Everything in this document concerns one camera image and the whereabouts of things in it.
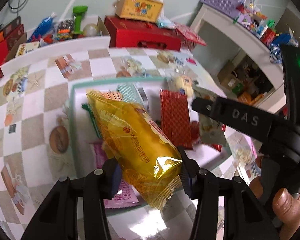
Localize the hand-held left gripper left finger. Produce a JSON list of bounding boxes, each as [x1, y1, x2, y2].
[[21, 158, 122, 240]]

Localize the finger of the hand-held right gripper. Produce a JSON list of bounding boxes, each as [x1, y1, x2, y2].
[[191, 97, 290, 141]]

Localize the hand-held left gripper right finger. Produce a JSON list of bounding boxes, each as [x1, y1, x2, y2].
[[177, 146, 275, 240]]

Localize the pink snack packet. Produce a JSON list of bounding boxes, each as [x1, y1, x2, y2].
[[90, 142, 142, 209]]

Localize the white nut snack packet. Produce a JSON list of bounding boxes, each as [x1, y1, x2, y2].
[[192, 85, 228, 143]]

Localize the yellow snack packet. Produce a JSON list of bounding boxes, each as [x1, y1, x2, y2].
[[86, 91, 183, 210]]

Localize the long red patterned snack packet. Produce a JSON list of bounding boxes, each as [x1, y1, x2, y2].
[[159, 89, 193, 150]]

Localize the bread roll packets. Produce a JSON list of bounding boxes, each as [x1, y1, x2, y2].
[[169, 76, 194, 97]]

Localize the green snack packet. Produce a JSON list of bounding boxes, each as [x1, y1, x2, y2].
[[81, 103, 103, 139]]

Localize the white tray with teal rim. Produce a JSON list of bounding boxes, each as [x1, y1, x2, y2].
[[69, 76, 234, 217]]

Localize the orange and white snack packet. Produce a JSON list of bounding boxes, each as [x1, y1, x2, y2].
[[100, 91, 124, 102]]

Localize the teal and white snack packet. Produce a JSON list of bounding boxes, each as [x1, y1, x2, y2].
[[117, 84, 149, 110]]

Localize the person's right hand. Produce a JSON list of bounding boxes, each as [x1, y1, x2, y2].
[[249, 155, 300, 240]]

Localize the orange box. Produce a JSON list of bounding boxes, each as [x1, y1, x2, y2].
[[240, 91, 264, 105]]

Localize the brown cardboard box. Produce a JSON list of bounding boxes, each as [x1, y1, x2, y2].
[[217, 60, 243, 90]]

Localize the pile of colourful small items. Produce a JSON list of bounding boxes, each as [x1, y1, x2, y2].
[[234, 0, 299, 63]]

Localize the red patterned paper bag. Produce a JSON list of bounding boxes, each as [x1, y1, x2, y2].
[[175, 23, 207, 49]]

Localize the white shelf unit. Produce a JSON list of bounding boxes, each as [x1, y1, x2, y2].
[[190, 4, 300, 115]]

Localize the light blue tissue pack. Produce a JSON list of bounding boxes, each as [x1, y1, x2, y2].
[[156, 17, 177, 29]]

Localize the red gift box with slot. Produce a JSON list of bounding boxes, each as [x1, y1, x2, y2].
[[104, 16, 183, 52]]

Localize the clear tape roll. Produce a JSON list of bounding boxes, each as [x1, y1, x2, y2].
[[84, 23, 100, 37]]

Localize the open cardboard box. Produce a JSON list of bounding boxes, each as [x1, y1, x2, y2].
[[5, 16, 110, 58]]

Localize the pile of colourful toys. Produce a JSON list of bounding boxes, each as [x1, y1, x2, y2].
[[41, 20, 84, 43]]

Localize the white box with yellow print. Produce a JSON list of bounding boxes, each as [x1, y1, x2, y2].
[[15, 41, 40, 57]]

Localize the green dumbbell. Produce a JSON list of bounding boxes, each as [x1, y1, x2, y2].
[[72, 6, 88, 34]]

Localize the yellow gift box with handle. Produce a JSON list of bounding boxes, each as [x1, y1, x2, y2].
[[114, 0, 164, 23]]

